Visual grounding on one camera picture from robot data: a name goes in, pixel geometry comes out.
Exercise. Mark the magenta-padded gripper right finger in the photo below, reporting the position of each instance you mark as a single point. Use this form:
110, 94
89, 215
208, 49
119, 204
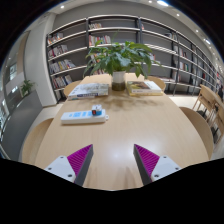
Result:
163, 168

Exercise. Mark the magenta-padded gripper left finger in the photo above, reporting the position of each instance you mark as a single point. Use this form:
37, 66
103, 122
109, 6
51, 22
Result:
63, 168

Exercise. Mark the light wooden round-backed chair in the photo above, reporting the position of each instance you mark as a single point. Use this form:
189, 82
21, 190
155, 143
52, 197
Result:
35, 140
70, 87
158, 81
198, 128

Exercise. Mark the white magazine book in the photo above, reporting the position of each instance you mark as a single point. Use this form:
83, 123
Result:
89, 90

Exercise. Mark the wooden tables and chairs group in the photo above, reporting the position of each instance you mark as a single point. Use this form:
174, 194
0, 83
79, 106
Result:
208, 96

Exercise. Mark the small background potted plant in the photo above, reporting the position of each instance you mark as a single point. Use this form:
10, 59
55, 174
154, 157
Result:
26, 87

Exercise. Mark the green potted plant white pot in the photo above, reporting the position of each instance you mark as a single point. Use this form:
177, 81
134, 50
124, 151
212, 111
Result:
116, 60

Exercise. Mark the grey shelf unit with books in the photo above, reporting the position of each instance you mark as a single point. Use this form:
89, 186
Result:
73, 40

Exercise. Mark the ceiling spot lights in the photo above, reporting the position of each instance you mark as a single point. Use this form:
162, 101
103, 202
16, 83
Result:
162, 3

